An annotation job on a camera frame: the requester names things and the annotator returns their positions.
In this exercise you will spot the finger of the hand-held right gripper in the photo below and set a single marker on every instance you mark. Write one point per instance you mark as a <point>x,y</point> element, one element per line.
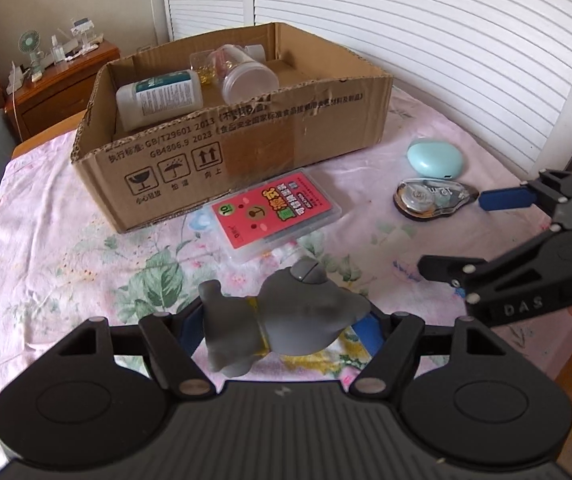
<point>453,267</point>
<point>505,199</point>

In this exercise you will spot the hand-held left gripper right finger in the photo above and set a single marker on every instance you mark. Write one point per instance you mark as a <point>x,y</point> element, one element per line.
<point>368,332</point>

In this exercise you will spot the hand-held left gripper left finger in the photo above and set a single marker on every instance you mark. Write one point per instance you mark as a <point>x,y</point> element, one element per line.
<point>192,327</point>

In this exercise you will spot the grey toy figure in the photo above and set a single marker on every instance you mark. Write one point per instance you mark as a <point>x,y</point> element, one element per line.
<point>306,320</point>

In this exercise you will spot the clear correction tape dispenser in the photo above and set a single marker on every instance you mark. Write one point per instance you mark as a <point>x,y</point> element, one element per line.
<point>430,200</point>

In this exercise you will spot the brown cardboard box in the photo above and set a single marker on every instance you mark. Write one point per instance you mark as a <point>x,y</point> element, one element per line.
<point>246,160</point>

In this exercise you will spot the white cotton swab jar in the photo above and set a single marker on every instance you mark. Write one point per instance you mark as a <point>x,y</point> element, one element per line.
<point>166,97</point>

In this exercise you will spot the clear plastic jar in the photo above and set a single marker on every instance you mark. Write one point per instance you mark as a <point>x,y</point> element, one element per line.
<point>248,82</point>

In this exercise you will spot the clear bottle of yellow capsules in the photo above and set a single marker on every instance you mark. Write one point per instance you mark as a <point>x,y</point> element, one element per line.
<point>203,72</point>

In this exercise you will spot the teal egg-shaped case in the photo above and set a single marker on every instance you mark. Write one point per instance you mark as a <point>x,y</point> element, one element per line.
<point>435,160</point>

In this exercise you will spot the pink floral sheet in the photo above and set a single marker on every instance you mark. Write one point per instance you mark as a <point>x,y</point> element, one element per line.
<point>91,270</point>

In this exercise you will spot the clear case with red card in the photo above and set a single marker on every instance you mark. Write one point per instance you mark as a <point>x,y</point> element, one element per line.
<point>271,212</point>

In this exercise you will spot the wide white louvered door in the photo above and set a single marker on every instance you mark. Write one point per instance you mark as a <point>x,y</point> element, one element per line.
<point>440,35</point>

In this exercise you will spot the wooden nightstand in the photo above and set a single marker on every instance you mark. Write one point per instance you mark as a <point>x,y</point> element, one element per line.
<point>61,90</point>

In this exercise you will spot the white power strip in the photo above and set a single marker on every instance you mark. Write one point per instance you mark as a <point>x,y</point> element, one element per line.
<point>15,77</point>

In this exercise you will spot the clear spray bottle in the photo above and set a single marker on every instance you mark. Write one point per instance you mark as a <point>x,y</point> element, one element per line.
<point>57,50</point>

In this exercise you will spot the white phone stand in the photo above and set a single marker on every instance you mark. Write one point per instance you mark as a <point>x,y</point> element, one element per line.
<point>83,37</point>

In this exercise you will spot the narrow white louvered door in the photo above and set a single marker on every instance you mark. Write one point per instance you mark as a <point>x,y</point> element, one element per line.
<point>206,0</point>

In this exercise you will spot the small green desk fan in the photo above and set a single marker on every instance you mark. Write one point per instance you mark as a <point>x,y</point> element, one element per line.
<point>30,42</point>

